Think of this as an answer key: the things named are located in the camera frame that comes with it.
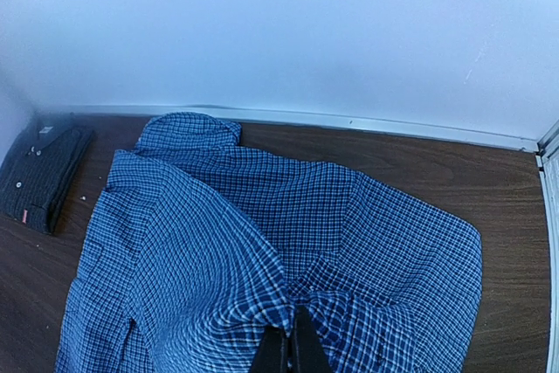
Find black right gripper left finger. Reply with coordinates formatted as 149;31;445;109
249;326;289;373

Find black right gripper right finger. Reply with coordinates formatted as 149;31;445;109
290;306;333;373

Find blue plaid long sleeve shirt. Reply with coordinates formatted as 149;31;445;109
55;113;482;372

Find dark folded shirt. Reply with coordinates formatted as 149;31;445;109
1;121;93;234

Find right aluminium frame post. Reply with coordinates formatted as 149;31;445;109
536;122;559;372

